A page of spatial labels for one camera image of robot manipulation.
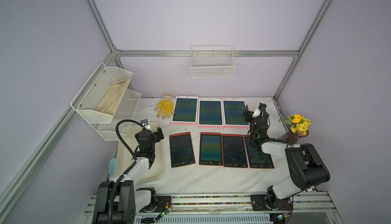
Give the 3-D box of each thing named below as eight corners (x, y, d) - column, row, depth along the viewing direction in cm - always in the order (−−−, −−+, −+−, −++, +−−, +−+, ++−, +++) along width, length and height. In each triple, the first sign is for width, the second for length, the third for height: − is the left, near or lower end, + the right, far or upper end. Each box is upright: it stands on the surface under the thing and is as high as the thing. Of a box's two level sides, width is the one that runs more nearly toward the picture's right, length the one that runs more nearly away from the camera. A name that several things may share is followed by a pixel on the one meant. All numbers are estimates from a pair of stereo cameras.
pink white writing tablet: (171, 124, 107) (170, 123, 106) (175, 97, 125) (174, 95, 123) (198, 124, 107) (197, 123, 106) (198, 97, 125) (198, 95, 123)
